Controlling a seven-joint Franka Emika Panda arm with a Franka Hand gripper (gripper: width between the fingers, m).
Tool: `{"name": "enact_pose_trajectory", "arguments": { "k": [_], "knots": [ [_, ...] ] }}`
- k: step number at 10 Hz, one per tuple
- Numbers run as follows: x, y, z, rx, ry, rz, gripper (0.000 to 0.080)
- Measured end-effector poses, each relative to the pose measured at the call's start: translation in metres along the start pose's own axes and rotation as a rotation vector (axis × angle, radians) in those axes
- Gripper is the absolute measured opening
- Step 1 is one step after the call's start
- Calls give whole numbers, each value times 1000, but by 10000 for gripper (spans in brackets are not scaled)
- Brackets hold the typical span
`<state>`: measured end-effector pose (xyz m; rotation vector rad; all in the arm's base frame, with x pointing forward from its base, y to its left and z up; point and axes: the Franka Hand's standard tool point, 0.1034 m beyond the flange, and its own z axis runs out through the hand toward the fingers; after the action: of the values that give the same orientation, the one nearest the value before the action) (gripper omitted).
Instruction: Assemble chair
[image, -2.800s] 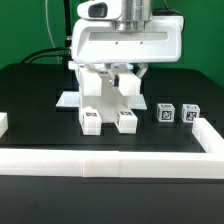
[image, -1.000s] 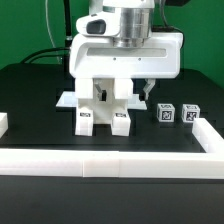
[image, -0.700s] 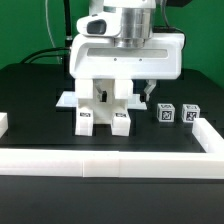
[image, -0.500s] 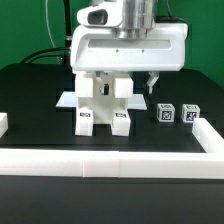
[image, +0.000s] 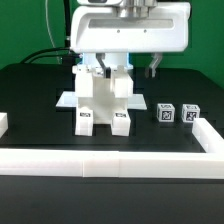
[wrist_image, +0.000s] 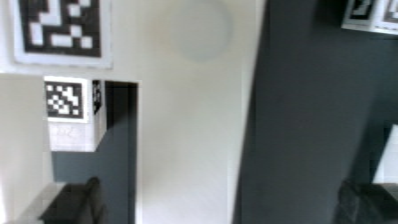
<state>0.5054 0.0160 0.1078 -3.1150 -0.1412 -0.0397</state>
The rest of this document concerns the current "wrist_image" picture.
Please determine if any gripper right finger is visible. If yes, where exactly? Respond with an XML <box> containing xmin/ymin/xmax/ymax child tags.
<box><xmin>335</xmin><ymin>181</ymin><xmax>398</xmax><ymax>224</ymax></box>

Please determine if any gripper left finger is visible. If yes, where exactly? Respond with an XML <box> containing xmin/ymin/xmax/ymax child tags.
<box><xmin>10</xmin><ymin>182</ymin><xmax>65</xmax><ymax>224</ymax></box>

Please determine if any white chair back frame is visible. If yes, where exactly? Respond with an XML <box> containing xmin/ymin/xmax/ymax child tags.
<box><xmin>0</xmin><ymin>0</ymin><xmax>266</xmax><ymax>224</ymax></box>

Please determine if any white chair leg with marker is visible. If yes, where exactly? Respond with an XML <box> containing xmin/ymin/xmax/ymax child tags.
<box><xmin>44</xmin><ymin>76</ymin><xmax>106</xmax><ymax>152</ymax></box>

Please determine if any white marker cube left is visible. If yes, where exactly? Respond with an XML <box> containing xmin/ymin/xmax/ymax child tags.
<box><xmin>340</xmin><ymin>0</ymin><xmax>398</xmax><ymax>36</ymax></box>

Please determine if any white U-shaped fence frame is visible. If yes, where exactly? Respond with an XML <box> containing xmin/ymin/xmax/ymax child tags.
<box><xmin>372</xmin><ymin>125</ymin><xmax>398</xmax><ymax>183</ymax></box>

